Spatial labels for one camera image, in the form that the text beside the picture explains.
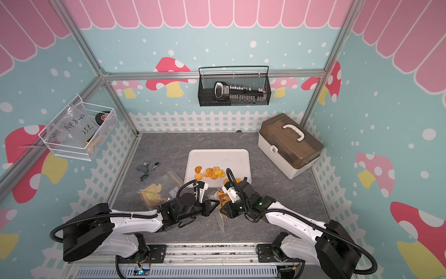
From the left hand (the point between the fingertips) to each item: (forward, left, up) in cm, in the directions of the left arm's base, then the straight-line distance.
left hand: (219, 206), depth 80 cm
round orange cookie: (+19, +13, -7) cm, 24 cm away
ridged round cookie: (+22, +8, -7) cm, 25 cm away
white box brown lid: (+26, -35, +12) cm, 45 cm away
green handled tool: (+27, +39, -7) cm, 49 cm away
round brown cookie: (+19, +5, -7) cm, 21 cm away
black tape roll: (+32, +57, +25) cm, 70 cm away
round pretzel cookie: (+25, +14, -8) cm, 30 cm away
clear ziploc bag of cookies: (+11, +33, -8) cm, 36 cm away
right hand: (-2, -1, 0) cm, 2 cm away
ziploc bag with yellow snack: (+6, -1, -5) cm, 8 cm away
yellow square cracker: (+23, +2, -7) cm, 24 cm away
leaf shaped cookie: (+20, 0, -6) cm, 21 cm away
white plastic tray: (+28, +7, -8) cm, 30 cm away
